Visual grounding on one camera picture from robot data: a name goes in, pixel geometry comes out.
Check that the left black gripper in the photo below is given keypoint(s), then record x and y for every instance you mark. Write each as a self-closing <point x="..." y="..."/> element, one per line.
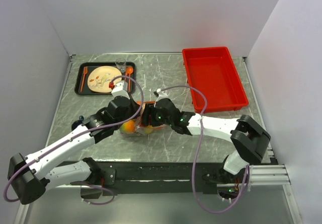
<point x="135" y="107"/>

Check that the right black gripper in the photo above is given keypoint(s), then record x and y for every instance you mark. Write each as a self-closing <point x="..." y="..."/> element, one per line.
<point x="150" y="110"/>

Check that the orange fake fruit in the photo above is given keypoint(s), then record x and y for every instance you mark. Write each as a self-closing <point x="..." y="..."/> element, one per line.
<point x="128" y="127"/>

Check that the clear zip top bag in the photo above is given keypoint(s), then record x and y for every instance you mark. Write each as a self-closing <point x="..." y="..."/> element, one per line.
<point x="138" y="128"/>

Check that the yellow fake fruit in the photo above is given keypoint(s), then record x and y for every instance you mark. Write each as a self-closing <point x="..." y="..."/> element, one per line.
<point x="147" y="129"/>

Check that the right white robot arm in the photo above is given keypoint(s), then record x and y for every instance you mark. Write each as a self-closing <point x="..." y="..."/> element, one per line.
<point x="249" y="138"/>

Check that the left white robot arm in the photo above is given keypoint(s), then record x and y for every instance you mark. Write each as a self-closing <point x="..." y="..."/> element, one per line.
<point x="31" y="176"/>

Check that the beige bird plate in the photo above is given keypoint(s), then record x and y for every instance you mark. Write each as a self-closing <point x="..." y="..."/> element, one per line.
<point x="99" y="79"/>

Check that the orange plastic spoon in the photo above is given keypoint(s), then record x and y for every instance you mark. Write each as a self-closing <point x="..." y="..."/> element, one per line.
<point x="129" y="71"/>

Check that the black serving tray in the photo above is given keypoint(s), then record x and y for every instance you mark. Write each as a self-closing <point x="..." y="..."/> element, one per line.
<point x="91" y="66"/>

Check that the clear plastic cup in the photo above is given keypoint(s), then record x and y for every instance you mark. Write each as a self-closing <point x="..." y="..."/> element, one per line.
<point x="121" y="64"/>

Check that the dark blue object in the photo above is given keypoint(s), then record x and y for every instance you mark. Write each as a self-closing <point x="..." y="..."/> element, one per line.
<point x="77" y="122"/>

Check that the orange plastic fork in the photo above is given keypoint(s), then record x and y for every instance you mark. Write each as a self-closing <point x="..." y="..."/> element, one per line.
<point x="85" y="71"/>

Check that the red plastic bin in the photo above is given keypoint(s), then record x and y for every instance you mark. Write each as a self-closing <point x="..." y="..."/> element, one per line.
<point x="212" y="71"/>

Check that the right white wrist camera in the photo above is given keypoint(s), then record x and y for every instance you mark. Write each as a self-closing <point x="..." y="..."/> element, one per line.
<point x="159" y="95"/>

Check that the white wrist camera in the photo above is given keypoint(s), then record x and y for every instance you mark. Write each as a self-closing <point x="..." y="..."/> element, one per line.
<point x="159" y="95"/>
<point x="119" y="89"/>

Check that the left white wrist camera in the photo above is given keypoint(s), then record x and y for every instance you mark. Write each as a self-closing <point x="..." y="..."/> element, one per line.
<point x="119" y="89"/>

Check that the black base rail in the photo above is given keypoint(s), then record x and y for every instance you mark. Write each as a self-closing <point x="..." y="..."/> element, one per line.
<point x="167" y="177"/>

